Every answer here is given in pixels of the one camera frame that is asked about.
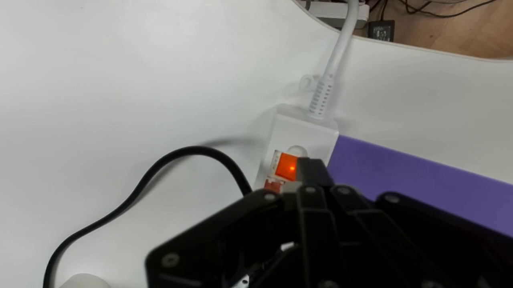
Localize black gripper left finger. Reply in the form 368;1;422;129
146;158;328;288

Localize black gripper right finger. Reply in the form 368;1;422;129
315;158;513;288

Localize white power strip orange switch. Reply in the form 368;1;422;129
255;102;342;196

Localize purple mat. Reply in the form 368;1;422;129
326;134;513;238

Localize black power adapter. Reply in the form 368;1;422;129
371;19;398;43

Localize white floor power strip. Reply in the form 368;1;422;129
308;0;372;24

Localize black power cable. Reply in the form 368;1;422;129
42;144;254;288

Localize white power strip cable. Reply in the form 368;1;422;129
307;0;361;120

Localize black floor cables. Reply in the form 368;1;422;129
368;0;499;20

